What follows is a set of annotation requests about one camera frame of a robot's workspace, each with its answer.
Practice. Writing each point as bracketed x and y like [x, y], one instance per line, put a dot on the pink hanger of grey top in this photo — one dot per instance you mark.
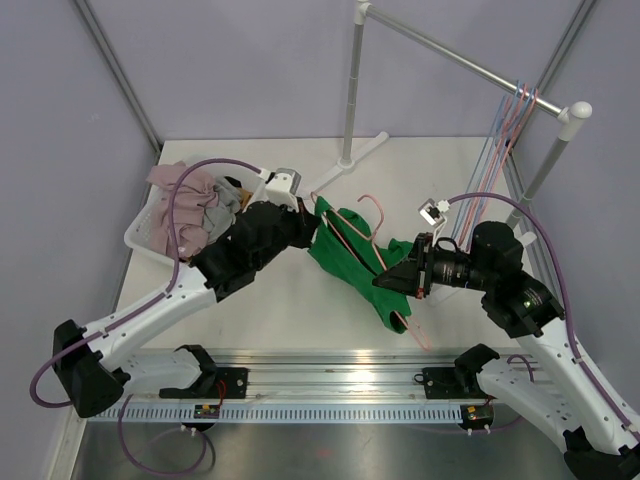
[505, 140]

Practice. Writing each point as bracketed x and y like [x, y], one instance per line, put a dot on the white cable duct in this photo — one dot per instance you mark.
[236, 413]

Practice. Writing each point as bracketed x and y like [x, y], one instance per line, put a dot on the brown tank top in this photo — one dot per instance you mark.
[191, 236]

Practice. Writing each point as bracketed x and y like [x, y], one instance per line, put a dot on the white plastic basket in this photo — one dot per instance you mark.
[137, 236]

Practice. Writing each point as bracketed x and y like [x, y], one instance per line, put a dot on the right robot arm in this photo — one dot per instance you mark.
[589, 422]

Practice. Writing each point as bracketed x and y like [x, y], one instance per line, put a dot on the blue hanger of brown top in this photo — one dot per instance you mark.
[492, 150]

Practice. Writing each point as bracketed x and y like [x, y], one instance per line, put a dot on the clothes rack metal white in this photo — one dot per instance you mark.
[436, 112]

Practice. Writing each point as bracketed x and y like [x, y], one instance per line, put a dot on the black tank top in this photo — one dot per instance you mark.
[234, 182]

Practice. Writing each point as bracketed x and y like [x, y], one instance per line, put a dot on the grey tank top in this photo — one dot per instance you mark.
[220, 214]

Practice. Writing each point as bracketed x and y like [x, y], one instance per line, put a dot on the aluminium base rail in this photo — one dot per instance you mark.
[334, 376]

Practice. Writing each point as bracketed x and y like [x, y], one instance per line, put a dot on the green tank top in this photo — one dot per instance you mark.
[360, 260]

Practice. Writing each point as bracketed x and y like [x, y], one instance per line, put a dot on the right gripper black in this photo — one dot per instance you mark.
[411, 276]

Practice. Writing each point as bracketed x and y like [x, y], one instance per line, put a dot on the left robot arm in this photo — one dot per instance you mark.
[96, 363]

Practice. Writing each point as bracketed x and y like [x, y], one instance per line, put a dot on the pink tank top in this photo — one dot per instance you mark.
[195, 194]

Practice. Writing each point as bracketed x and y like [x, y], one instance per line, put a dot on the blue hanger of green top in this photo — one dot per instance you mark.
[485, 150]

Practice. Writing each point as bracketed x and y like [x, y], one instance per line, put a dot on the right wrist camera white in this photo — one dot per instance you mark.
[434, 213]

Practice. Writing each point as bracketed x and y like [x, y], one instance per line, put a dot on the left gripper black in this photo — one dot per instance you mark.
[305, 222]

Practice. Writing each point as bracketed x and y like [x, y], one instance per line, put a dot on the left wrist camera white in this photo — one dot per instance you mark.
[281, 186]

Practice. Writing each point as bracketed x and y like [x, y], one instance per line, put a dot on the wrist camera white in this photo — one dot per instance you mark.
[281, 186]
[434, 213]

